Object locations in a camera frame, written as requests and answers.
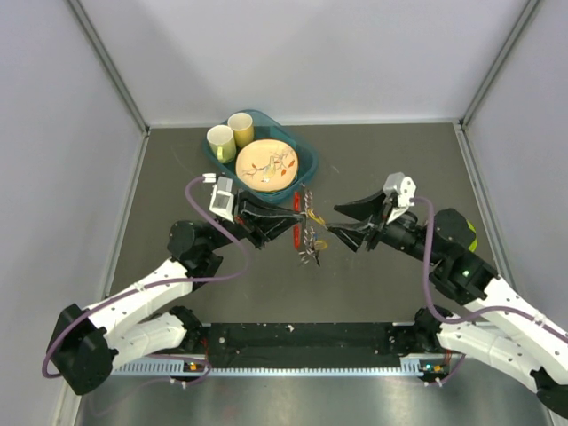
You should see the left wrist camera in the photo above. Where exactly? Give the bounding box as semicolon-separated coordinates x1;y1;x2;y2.
202;173;235;223

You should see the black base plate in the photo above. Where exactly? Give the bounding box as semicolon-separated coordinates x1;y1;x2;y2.
202;322;424;369

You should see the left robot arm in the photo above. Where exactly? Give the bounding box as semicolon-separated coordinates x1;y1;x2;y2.
42;185;305;396

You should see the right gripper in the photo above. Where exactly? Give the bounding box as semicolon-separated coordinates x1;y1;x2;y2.
325;187;442;266

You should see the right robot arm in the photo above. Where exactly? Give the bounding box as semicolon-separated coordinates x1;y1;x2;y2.
327;192;567;417

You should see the floral beige plate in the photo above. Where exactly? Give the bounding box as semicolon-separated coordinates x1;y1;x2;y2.
235;139;300;193

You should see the lime green plate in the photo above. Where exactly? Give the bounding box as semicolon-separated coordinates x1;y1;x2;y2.
466;220;478;252

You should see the yellow mug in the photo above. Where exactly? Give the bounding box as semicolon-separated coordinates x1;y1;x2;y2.
227;112;254;148

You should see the grey cable duct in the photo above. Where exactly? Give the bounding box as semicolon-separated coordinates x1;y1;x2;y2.
112;358;449;378

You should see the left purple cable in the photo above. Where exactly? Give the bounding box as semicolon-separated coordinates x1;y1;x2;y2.
42;176;250;387

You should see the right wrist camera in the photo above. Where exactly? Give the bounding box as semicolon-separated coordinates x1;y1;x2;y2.
383;172;416;225

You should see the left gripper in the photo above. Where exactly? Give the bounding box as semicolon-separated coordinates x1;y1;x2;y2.
207;189;305;252

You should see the metal key holder red handle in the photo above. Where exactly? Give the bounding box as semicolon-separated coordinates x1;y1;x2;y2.
293;184;321;266

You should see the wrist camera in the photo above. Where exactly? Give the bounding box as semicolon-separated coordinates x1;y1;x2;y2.
383;172;416;225
202;173;235;223

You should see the light green mug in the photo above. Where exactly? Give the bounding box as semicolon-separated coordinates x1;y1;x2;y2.
206;124;236;163

